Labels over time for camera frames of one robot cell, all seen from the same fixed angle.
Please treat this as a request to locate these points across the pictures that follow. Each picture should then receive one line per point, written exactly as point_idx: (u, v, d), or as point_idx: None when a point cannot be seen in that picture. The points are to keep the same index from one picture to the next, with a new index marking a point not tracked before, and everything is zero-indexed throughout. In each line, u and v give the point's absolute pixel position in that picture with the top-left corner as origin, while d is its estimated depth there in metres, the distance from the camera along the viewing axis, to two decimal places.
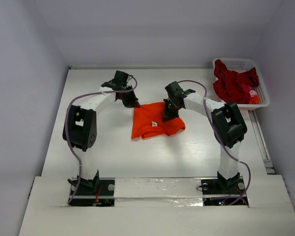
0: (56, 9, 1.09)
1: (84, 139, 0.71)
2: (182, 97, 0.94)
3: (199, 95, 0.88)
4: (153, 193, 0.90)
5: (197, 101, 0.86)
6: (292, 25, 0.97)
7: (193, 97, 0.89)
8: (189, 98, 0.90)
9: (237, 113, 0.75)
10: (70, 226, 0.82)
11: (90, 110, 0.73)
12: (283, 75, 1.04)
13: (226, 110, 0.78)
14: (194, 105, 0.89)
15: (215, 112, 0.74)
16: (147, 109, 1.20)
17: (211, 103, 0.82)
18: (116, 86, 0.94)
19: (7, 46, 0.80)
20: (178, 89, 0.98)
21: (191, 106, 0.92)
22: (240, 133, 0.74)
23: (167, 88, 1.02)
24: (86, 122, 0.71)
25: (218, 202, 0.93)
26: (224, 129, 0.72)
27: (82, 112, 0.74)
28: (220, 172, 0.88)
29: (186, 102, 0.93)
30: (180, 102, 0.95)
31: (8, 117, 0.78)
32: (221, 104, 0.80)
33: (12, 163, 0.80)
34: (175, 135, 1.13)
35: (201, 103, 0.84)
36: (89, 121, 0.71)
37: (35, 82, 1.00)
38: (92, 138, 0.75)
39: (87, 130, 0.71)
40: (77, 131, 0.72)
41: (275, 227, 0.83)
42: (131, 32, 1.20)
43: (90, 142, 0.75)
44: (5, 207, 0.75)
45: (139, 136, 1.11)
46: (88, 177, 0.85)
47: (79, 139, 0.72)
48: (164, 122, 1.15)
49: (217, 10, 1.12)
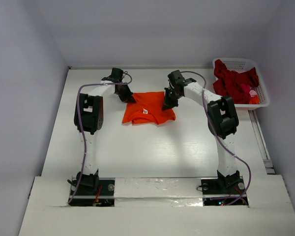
0: (56, 10, 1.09)
1: (94, 120, 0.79)
2: (182, 86, 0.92)
3: (199, 85, 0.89)
4: (153, 193, 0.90)
5: (196, 91, 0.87)
6: (294, 24, 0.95)
7: (193, 86, 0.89)
8: (189, 87, 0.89)
9: (231, 107, 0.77)
10: (71, 226, 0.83)
11: (97, 97, 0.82)
12: (283, 73, 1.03)
13: (222, 103, 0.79)
14: (194, 95, 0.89)
15: (211, 104, 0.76)
16: (140, 97, 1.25)
17: (209, 95, 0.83)
18: (114, 79, 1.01)
19: (7, 49, 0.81)
20: (180, 77, 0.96)
21: (190, 95, 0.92)
22: (232, 127, 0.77)
23: (169, 75, 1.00)
24: (95, 105, 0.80)
25: (218, 202, 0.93)
26: (218, 121, 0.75)
27: (90, 99, 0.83)
28: (219, 170, 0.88)
29: (185, 88, 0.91)
30: (180, 89, 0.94)
31: (8, 118, 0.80)
32: (218, 97, 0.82)
33: (12, 163, 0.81)
34: (165, 124, 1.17)
35: (199, 94, 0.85)
36: (97, 104, 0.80)
37: (35, 83, 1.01)
38: (101, 122, 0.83)
39: (96, 112, 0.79)
40: (86, 115, 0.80)
41: (275, 227, 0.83)
42: (131, 32, 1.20)
43: (99, 126, 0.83)
44: (5, 206, 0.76)
45: (130, 121, 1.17)
46: (89, 172, 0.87)
47: (89, 121, 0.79)
48: (156, 111, 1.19)
49: (216, 10, 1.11)
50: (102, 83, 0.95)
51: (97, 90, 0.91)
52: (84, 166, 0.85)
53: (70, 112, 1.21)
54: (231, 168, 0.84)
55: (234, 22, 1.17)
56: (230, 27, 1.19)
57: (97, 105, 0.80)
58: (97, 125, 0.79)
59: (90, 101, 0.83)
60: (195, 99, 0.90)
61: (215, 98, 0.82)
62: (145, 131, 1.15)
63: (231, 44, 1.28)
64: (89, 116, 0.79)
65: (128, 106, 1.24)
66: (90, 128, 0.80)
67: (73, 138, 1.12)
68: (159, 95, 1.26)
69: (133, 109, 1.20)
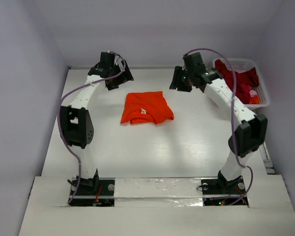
0: (56, 9, 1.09)
1: (81, 135, 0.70)
2: (203, 79, 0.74)
3: (227, 89, 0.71)
4: (153, 193, 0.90)
5: (224, 98, 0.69)
6: (294, 24, 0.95)
7: (219, 88, 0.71)
8: (213, 87, 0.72)
9: (264, 131, 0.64)
10: (71, 226, 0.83)
11: (82, 109, 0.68)
12: (283, 74, 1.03)
13: (252, 120, 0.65)
14: (218, 98, 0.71)
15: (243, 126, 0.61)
16: (138, 97, 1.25)
17: (239, 109, 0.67)
18: (104, 71, 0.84)
19: (7, 49, 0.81)
20: (200, 64, 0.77)
21: (211, 95, 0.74)
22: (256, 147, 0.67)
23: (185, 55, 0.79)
24: (80, 120, 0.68)
25: (218, 202, 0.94)
26: (245, 144, 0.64)
27: (75, 110, 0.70)
28: (221, 172, 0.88)
29: (205, 78, 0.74)
30: (199, 82, 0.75)
31: (8, 117, 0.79)
32: (250, 113, 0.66)
33: (12, 163, 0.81)
34: (165, 124, 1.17)
35: (229, 103, 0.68)
36: (83, 119, 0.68)
37: (35, 83, 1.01)
38: (91, 134, 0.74)
39: (83, 128, 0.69)
40: (72, 130, 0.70)
41: (276, 227, 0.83)
42: (131, 32, 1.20)
43: (89, 138, 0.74)
44: (5, 207, 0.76)
45: (128, 121, 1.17)
46: (88, 176, 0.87)
47: (76, 137, 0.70)
48: (153, 111, 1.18)
49: (216, 10, 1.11)
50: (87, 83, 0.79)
51: (83, 94, 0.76)
52: (81, 170, 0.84)
53: None
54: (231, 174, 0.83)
55: (234, 22, 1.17)
56: (230, 27, 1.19)
57: (82, 120, 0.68)
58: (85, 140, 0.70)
59: (74, 113, 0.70)
60: (219, 103, 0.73)
61: (247, 116, 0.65)
62: (145, 131, 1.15)
63: (231, 44, 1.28)
64: (75, 132, 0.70)
65: (126, 105, 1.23)
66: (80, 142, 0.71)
67: None
68: (158, 95, 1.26)
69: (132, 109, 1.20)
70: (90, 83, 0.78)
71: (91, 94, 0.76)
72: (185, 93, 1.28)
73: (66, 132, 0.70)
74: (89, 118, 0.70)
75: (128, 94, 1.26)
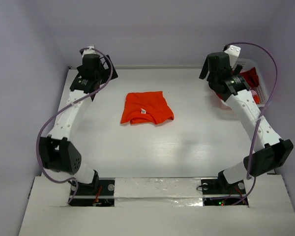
0: (56, 9, 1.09)
1: (67, 167, 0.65)
2: (227, 87, 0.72)
3: (254, 104, 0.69)
4: (153, 192, 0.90)
5: (250, 115, 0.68)
6: (294, 24, 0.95)
7: (245, 102, 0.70)
8: (238, 100, 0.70)
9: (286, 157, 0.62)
10: (71, 226, 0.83)
11: (63, 142, 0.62)
12: (284, 74, 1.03)
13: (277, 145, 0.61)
14: (242, 112, 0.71)
15: (264, 152, 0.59)
16: (138, 97, 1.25)
17: (264, 131, 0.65)
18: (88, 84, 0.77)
19: (7, 49, 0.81)
20: (226, 68, 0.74)
21: (233, 105, 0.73)
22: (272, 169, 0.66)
23: (212, 53, 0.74)
24: (62, 153, 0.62)
25: (217, 202, 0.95)
26: (262, 167, 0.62)
27: (57, 139, 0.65)
28: (223, 173, 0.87)
29: (229, 86, 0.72)
30: (222, 90, 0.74)
31: (8, 117, 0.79)
32: (276, 137, 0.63)
33: (12, 163, 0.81)
34: (165, 125, 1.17)
35: (254, 122, 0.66)
36: (65, 153, 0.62)
37: (35, 83, 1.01)
38: (77, 162, 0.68)
39: (66, 162, 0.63)
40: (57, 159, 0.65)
41: (276, 227, 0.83)
42: (131, 32, 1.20)
43: (76, 167, 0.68)
44: (5, 207, 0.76)
45: (128, 121, 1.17)
46: (87, 182, 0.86)
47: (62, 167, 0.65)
48: (153, 111, 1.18)
49: (216, 10, 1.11)
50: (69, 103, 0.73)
51: (65, 118, 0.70)
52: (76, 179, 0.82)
53: None
54: (233, 177, 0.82)
55: (234, 22, 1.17)
56: (230, 27, 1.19)
57: (64, 152, 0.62)
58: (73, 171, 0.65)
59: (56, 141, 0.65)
60: (241, 115, 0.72)
61: (272, 139, 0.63)
62: (145, 131, 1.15)
63: None
64: (59, 162, 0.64)
65: (125, 105, 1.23)
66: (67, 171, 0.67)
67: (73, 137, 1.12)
68: (158, 95, 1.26)
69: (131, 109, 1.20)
70: (72, 104, 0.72)
71: (74, 118, 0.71)
72: (185, 93, 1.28)
73: (49, 163, 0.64)
74: (73, 148, 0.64)
75: (128, 94, 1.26)
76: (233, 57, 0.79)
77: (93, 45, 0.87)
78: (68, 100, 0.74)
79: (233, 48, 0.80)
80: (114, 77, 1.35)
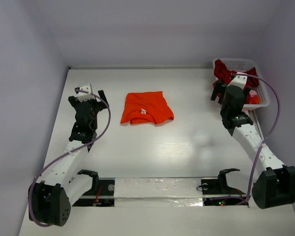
0: (56, 9, 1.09)
1: (55, 217, 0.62)
2: (232, 123, 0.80)
3: (256, 135, 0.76)
4: (153, 192, 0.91)
5: (251, 142, 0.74)
6: (294, 24, 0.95)
7: (248, 132, 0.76)
8: (242, 132, 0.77)
9: (293, 185, 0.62)
10: (71, 226, 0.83)
11: (56, 189, 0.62)
12: (284, 74, 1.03)
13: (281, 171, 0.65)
14: (245, 141, 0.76)
15: (266, 174, 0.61)
16: (138, 97, 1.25)
17: (267, 156, 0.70)
18: (85, 136, 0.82)
19: (7, 49, 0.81)
20: (239, 106, 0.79)
21: (238, 136, 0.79)
22: (283, 204, 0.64)
23: (228, 90, 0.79)
24: (52, 200, 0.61)
25: (218, 202, 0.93)
26: (268, 195, 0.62)
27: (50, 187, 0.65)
28: (224, 171, 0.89)
29: (234, 122, 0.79)
30: (228, 124, 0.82)
31: (8, 117, 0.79)
32: (279, 163, 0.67)
33: (12, 163, 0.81)
34: (165, 125, 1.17)
35: (255, 149, 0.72)
36: (55, 200, 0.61)
37: (35, 83, 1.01)
38: (66, 214, 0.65)
39: (55, 211, 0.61)
40: (45, 210, 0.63)
41: (276, 228, 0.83)
42: (131, 32, 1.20)
43: (64, 219, 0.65)
44: (4, 207, 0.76)
45: (128, 121, 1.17)
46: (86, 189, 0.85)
47: (48, 219, 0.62)
48: (153, 110, 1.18)
49: (216, 10, 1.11)
50: (67, 152, 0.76)
51: (62, 164, 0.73)
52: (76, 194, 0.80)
53: (71, 112, 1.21)
54: (234, 183, 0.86)
55: (234, 22, 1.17)
56: (230, 27, 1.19)
57: (54, 199, 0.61)
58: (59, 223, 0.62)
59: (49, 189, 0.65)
60: (246, 146, 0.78)
61: (275, 164, 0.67)
62: (145, 131, 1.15)
63: (232, 44, 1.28)
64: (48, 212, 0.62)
65: (125, 105, 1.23)
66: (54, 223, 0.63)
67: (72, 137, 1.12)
68: (158, 95, 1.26)
69: (131, 109, 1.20)
70: (69, 152, 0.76)
71: (70, 165, 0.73)
72: (186, 93, 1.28)
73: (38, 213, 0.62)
74: (64, 196, 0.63)
75: (128, 95, 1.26)
76: (242, 85, 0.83)
77: (87, 84, 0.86)
78: (66, 148, 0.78)
79: (241, 76, 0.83)
80: (114, 77, 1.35)
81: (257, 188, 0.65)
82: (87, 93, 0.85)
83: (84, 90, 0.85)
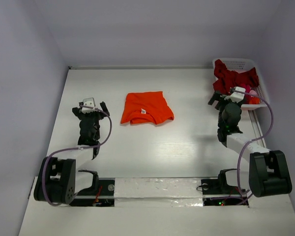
0: (55, 9, 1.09)
1: (62, 189, 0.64)
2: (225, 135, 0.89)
3: (245, 136, 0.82)
4: (153, 192, 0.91)
5: (241, 140, 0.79)
6: (294, 24, 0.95)
7: (238, 135, 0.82)
8: (232, 136, 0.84)
9: (282, 168, 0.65)
10: (71, 226, 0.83)
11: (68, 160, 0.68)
12: (284, 74, 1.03)
13: (270, 158, 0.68)
14: (236, 143, 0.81)
15: (255, 154, 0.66)
16: (138, 97, 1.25)
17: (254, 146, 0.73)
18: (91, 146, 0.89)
19: (7, 49, 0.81)
20: (233, 123, 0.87)
21: (230, 143, 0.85)
22: (279, 188, 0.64)
23: (228, 109, 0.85)
24: (64, 169, 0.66)
25: (218, 202, 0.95)
26: (263, 174, 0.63)
27: (59, 163, 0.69)
28: (224, 170, 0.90)
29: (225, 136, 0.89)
30: (221, 136, 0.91)
31: (7, 117, 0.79)
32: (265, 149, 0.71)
33: (12, 163, 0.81)
34: (164, 125, 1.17)
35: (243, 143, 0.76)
36: (67, 168, 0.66)
37: (35, 83, 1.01)
38: (71, 192, 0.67)
39: (65, 181, 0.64)
40: (53, 185, 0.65)
41: (276, 228, 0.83)
42: (131, 32, 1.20)
43: (69, 197, 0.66)
44: (4, 207, 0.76)
45: (128, 121, 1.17)
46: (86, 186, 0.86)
47: (55, 194, 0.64)
48: (153, 110, 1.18)
49: (216, 10, 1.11)
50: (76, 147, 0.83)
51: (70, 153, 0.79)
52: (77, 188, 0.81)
53: (71, 112, 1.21)
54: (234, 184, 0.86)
55: (234, 22, 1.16)
56: (230, 27, 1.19)
57: (66, 168, 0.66)
58: (65, 200, 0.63)
59: (58, 167, 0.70)
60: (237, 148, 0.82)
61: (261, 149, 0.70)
62: (145, 131, 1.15)
63: (232, 44, 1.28)
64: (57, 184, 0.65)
65: (125, 105, 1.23)
66: (59, 200, 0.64)
67: (72, 137, 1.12)
68: (158, 95, 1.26)
69: (131, 109, 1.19)
70: (78, 147, 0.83)
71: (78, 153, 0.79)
72: (186, 93, 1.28)
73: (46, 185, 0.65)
74: (73, 171, 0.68)
75: (128, 94, 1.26)
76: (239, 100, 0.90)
77: (91, 99, 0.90)
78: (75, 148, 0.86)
79: (239, 93, 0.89)
80: (114, 77, 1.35)
81: (251, 173, 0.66)
82: (91, 108, 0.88)
83: (88, 104, 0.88)
